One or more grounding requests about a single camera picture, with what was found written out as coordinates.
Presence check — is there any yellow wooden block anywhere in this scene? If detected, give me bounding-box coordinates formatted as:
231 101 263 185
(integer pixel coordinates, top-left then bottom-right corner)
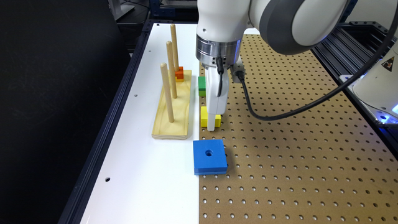
200 106 221 128

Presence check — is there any rear wooden peg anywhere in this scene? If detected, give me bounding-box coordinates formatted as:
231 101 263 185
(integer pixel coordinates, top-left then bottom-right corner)
170 24 180 72

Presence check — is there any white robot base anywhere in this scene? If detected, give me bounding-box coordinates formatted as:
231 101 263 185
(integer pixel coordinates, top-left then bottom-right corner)
353 44 397 123

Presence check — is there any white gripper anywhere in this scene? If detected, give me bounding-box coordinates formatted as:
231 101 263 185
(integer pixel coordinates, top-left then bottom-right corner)
201 55 246 131

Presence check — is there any wooden peg base board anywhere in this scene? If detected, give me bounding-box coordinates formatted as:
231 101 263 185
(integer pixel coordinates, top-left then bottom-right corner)
152 70 192 140

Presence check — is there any brown pegboard sheet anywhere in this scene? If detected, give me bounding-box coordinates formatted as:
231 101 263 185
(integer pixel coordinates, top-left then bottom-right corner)
199 34 397 223

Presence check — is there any front wooden peg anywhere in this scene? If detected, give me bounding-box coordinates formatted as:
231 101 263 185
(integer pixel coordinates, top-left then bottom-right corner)
160 63 174 123

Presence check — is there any green wooden block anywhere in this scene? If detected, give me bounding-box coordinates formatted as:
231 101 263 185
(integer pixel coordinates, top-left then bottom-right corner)
198 77 206 96

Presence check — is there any middle wooden peg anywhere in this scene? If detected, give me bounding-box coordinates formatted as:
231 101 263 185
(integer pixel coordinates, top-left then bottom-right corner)
166 41 177 99

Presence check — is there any orange wooden block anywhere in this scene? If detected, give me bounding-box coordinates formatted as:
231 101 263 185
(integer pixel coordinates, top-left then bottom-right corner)
175 67 184 79

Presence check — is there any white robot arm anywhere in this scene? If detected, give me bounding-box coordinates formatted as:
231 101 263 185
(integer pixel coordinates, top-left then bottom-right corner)
196 0 349 131

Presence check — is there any wooden peg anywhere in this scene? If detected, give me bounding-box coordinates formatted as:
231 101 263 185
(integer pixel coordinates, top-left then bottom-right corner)
170 24 180 72
166 41 177 99
160 63 174 123

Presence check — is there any small yellow block under orange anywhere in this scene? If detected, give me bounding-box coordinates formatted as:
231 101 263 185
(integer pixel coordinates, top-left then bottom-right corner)
175 77 184 82

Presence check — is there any blue wooden block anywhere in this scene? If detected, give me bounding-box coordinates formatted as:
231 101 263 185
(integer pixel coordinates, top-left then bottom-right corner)
193 139 228 175

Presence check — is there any black aluminium table frame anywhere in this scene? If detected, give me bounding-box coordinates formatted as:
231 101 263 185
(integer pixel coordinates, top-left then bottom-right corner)
58 19 173 224

